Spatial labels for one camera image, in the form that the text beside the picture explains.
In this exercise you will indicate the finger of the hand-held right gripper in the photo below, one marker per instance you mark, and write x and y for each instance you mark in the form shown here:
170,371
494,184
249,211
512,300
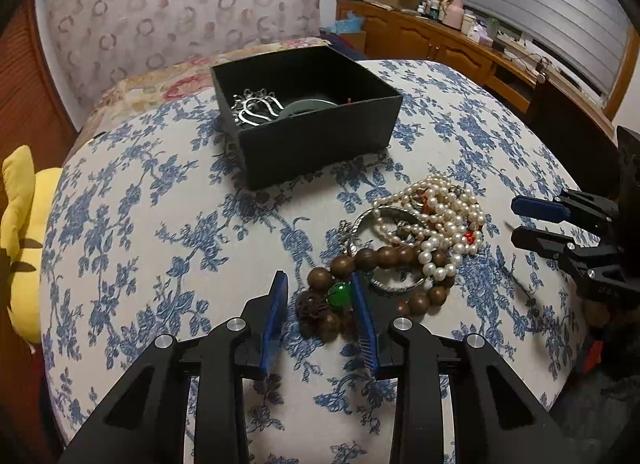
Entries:
540,208
545,243

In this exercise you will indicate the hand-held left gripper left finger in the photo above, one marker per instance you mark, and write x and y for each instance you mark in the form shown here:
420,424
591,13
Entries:
272,324

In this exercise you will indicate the pink tissue box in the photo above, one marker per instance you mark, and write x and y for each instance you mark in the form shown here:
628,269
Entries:
480,37

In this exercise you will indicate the black jewelry box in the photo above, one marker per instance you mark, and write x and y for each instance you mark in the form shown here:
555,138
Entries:
320,154

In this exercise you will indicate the pale green jade bangle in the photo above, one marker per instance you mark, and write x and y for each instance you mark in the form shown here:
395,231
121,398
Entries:
300,105

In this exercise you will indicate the circle patterned curtain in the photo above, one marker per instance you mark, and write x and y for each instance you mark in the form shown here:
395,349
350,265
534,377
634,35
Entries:
175,4

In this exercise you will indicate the silver hair comb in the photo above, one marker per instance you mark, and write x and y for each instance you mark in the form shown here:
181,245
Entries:
255,112

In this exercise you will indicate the silver bangle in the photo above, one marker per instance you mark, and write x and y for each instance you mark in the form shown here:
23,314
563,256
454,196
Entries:
395,214

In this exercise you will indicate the cluster of small bottles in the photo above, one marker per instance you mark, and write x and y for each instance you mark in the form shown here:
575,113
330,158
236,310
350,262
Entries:
430,9

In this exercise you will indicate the green bottle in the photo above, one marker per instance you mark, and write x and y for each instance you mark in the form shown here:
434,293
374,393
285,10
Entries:
493,27

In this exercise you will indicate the blue floral tablecloth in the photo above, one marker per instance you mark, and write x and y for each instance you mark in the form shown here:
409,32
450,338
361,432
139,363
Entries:
150,224

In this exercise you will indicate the brown slatted wardrobe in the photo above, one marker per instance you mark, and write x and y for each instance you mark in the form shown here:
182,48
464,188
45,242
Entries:
30,94

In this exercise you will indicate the pink thermos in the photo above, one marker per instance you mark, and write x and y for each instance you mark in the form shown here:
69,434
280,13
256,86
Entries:
452,14

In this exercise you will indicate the wooden cabinet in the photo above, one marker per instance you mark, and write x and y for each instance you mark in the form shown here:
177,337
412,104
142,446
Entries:
450,44

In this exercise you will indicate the dark blue blanket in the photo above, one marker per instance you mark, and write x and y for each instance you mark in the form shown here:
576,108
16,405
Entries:
345,52

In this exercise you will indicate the yellow plush toy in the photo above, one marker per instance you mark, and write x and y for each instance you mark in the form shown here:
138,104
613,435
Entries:
25,254

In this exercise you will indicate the thin dark hairpin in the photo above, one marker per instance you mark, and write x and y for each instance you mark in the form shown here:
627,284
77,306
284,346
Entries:
520,286

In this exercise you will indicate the blue plastic bag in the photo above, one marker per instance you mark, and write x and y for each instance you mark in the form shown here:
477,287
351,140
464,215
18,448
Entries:
350,27

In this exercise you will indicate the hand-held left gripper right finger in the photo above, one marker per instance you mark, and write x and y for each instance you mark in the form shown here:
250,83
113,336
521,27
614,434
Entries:
365,324

